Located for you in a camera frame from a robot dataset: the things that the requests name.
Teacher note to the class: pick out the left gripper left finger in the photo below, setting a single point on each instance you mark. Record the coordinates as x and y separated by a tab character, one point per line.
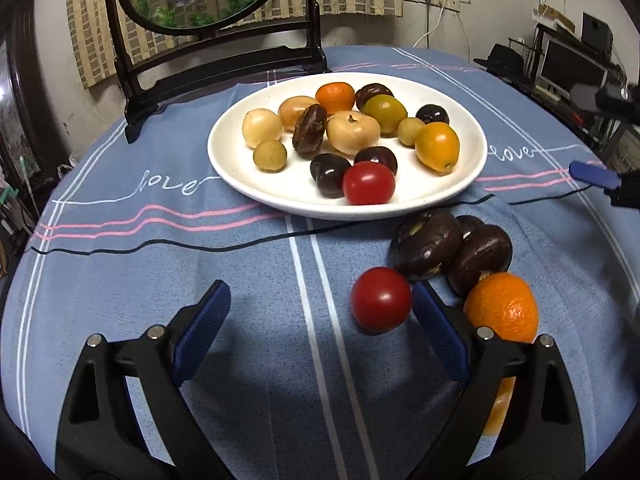
99	436

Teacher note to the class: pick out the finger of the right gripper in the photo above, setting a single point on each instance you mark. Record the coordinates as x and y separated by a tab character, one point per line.
594	175

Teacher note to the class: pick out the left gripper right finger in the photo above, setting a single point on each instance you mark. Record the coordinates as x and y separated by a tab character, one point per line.
541	437

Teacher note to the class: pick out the red cherry tomato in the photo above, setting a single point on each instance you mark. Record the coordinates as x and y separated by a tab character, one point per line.
380	300
368	183

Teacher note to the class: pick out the black desk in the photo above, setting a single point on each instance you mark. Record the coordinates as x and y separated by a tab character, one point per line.
599	133

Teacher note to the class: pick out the computer monitor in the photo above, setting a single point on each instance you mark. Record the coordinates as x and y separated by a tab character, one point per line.
561	67

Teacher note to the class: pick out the dark brown wrinkled fruit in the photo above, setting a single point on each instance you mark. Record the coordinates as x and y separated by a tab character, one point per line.
486	250

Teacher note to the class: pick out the large orange mandarin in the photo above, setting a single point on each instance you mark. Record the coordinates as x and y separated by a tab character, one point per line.
506	304

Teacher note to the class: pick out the dark brown plum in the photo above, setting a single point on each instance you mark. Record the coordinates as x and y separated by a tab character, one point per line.
468	224

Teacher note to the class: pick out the orange yellow tomato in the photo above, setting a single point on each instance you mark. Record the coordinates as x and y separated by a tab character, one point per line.
437	147

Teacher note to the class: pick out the dark plum right side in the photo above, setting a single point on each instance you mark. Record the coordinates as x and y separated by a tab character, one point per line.
429	113

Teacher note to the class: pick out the blue striped tablecloth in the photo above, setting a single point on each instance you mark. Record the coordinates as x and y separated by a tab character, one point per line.
291	389

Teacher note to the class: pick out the yellow green tomato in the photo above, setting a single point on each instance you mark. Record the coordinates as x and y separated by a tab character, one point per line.
387	111

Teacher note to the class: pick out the dark date on plate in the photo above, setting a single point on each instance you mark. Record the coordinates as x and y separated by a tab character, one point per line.
367	92

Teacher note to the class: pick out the beige apple shaped fruit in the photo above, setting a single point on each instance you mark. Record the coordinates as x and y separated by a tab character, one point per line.
349	132

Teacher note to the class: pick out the dark plum front left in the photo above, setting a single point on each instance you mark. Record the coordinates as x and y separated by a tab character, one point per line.
328	172

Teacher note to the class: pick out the small orange mandarin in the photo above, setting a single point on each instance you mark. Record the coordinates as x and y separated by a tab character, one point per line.
336	97

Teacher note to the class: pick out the checked beige curtain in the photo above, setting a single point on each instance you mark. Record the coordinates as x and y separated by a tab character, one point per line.
150	20

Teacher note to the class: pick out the dark wrinkled date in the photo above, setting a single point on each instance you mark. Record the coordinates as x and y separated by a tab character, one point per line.
309	131

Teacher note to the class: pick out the white oval plate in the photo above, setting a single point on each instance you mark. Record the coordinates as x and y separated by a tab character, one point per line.
292	189

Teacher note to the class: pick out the tan round fruit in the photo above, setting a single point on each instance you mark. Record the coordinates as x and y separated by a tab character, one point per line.
292	108

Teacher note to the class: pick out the small green longan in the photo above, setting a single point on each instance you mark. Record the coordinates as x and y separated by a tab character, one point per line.
270	156

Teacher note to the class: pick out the pale beige fruit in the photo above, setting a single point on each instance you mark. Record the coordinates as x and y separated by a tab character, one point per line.
260	125

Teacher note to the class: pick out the round goldfish screen ornament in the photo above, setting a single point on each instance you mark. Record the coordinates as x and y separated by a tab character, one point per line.
141	103

